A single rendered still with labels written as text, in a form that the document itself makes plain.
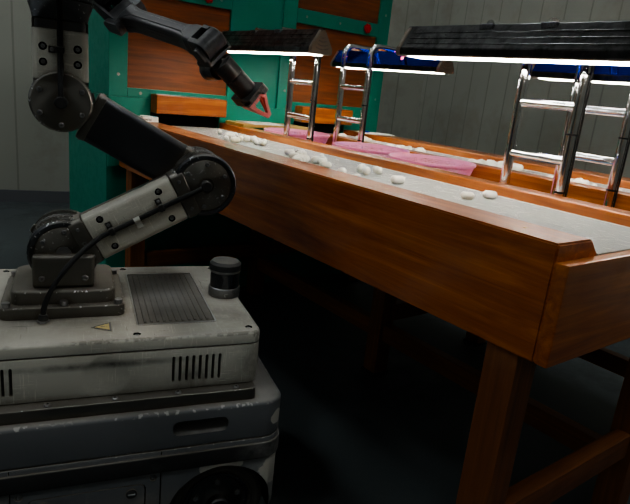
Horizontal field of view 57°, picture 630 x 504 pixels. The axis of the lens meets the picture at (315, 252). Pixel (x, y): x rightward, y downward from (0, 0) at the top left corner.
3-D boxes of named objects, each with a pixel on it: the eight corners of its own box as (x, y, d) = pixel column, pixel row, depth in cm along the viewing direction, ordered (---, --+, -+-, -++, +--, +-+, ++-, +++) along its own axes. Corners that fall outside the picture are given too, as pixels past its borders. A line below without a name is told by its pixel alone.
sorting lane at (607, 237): (595, 266, 90) (599, 253, 89) (149, 130, 227) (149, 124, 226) (677, 250, 108) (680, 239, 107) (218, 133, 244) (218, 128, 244)
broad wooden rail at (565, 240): (532, 363, 87) (559, 244, 82) (118, 166, 223) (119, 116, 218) (574, 348, 94) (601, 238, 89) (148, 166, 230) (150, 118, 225)
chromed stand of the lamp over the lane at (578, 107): (516, 240, 123) (561, 15, 111) (444, 218, 138) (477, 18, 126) (564, 234, 134) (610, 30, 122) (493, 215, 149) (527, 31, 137)
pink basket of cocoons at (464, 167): (430, 200, 162) (435, 166, 160) (366, 182, 182) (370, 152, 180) (488, 197, 178) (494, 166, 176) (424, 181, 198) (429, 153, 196)
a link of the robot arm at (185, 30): (99, 17, 164) (125, -7, 167) (110, 34, 168) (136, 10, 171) (198, 51, 141) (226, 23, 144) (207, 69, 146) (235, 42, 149)
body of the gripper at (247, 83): (248, 85, 162) (231, 66, 157) (267, 87, 154) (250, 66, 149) (234, 103, 160) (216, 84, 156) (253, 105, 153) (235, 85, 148)
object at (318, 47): (311, 52, 169) (313, 26, 167) (212, 50, 216) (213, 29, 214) (332, 56, 174) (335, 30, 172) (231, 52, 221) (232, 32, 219)
